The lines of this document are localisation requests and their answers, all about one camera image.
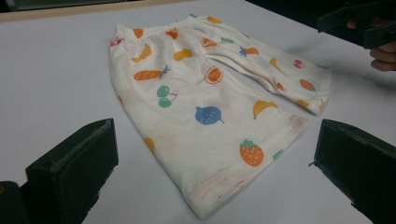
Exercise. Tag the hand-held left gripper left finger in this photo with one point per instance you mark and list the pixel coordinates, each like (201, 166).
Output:
(71, 165)

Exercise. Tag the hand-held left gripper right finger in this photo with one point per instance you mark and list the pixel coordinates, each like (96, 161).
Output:
(361, 168)

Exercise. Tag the white fruit-print pants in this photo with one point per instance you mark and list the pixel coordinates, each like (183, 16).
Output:
(199, 102)

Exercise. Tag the light wooden table board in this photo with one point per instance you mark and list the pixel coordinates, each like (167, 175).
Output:
(77, 9)

